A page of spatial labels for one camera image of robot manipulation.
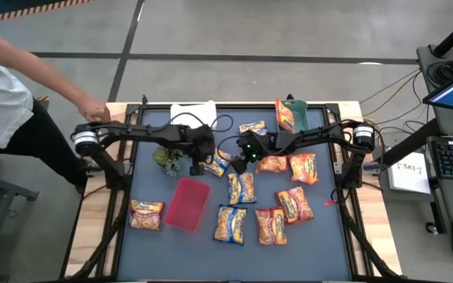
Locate teal plastic bin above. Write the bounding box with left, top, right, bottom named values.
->
left=275, top=97, right=310, bottom=134

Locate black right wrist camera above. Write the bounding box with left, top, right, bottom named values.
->
left=237, top=132, right=265, bottom=153

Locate small green succulent plant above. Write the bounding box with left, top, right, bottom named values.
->
left=151, top=145, right=186, bottom=178

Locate coiled black cable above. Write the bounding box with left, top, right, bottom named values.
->
left=426, top=61, right=453, bottom=86

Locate person's forearm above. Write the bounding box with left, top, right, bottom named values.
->
left=21, top=54, right=88, bottom=109

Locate blue Maruchan ramen pack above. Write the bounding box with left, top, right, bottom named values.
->
left=238, top=119, right=268, bottom=137
left=201, top=149, right=234, bottom=178
left=226, top=171, right=258, bottom=206
left=212, top=204, right=248, bottom=245

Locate black diagonal support bar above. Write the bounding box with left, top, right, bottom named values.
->
left=375, top=117, right=442, bottom=166

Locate black table frame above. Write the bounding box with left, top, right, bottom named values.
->
left=59, top=94, right=403, bottom=283

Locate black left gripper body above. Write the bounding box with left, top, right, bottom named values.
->
left=189, top=139, right=216, bottom=166

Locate red Maruchan ramen pack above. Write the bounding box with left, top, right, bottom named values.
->
left=254, top=207, right=289, bottom=247
left=128, top=198, right=166, bottom=231
left=274, top=186, right=315, bottom=226

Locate white paper sign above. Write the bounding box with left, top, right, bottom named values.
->
left=386, top=151, right=432, bottom=195

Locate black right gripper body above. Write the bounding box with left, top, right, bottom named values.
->
left=244, top=145, right=278, bottom=166

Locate pink plastic bin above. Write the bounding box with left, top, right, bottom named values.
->
left=164, top=176, right=212, bottom=233

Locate person's hand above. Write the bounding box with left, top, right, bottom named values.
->
left=77, top=96, right=112, bottom=123

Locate yellow floor cable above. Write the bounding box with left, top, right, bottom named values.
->
left=362, top=70, right=422, bottom=119

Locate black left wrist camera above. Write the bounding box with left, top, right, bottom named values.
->
left=194, top=124, right=216, bottom=147

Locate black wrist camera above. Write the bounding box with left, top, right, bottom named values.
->
left=237, top=132, right=265, bottom=153
left=194, top=124, right=216, bottom=147

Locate grey equipment cart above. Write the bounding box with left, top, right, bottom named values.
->
left=414, top=42, right=453, bottom=225

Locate orange Maruchan ramen pack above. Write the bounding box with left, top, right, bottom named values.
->
left=274, top=97, right=296, bottom=134
left=288, top=152, right=319, bottom=186
left=255, top=154, right=289, bottom=175

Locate black left camera cable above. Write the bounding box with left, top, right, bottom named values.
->
left=143, top=112, right=234, bottom=134

